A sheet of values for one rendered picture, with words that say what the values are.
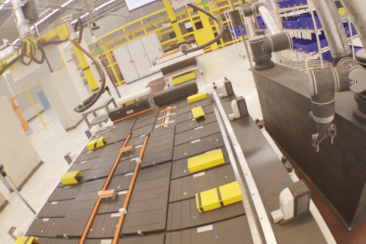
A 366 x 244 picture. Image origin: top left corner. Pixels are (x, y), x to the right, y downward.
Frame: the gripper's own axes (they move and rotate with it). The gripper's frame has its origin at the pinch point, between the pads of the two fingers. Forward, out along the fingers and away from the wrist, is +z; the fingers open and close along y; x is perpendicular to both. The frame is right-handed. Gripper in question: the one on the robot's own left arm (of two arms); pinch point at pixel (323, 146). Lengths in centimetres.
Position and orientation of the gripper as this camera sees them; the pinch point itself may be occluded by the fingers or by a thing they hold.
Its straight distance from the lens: 109.0
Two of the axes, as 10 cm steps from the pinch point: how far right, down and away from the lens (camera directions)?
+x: -0.8, -3.3, 9.4
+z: 3.4, 8.8, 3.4
